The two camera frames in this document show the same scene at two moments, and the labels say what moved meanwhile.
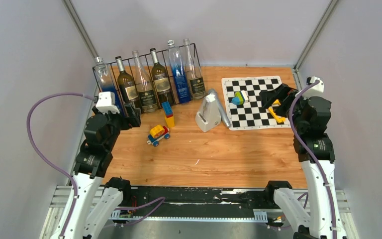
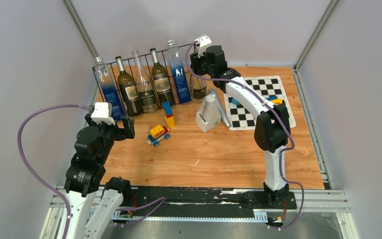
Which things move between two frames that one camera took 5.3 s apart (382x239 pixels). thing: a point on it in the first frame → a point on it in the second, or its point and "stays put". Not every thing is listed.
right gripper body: x=283 y=109 → x=201 y=64
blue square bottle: x=180 y=73 stays put
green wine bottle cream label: x=160 y=81 stays put
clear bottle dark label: x=196 y=81 stays put
